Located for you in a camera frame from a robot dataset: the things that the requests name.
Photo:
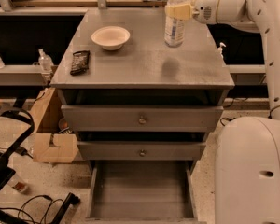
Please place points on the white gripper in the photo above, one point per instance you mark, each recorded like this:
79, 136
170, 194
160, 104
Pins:
205, 11

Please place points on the clear plastic bottle blue label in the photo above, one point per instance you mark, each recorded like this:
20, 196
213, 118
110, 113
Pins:
174, 28

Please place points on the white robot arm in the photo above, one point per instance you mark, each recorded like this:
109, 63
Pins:
247, 169

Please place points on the white pump dispenser bottle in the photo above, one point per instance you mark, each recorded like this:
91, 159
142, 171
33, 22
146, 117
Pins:
221, 49

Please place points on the grey wooden drawer cabinet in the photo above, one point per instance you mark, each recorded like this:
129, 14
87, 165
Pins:
144, 71

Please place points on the grey top drawer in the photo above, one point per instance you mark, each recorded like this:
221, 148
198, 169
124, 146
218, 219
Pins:
138, 118

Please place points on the grey middle drawer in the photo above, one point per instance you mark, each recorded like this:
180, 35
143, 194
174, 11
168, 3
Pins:
141, 151

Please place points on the clear sanitizer bottle on shelf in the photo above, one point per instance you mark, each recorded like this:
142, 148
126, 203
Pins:
45, 61

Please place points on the grey open bottom drawer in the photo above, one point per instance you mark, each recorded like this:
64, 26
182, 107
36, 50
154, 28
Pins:
141, 192

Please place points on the white ceramic bowl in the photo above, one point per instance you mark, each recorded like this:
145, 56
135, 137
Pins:
110, 37

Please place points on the black snack bag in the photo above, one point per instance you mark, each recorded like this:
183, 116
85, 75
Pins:
80, 62

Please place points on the brown cardboard box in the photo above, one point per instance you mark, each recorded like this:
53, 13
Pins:
50, 145

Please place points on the black metal chair frame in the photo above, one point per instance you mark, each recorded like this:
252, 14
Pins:
22, 115

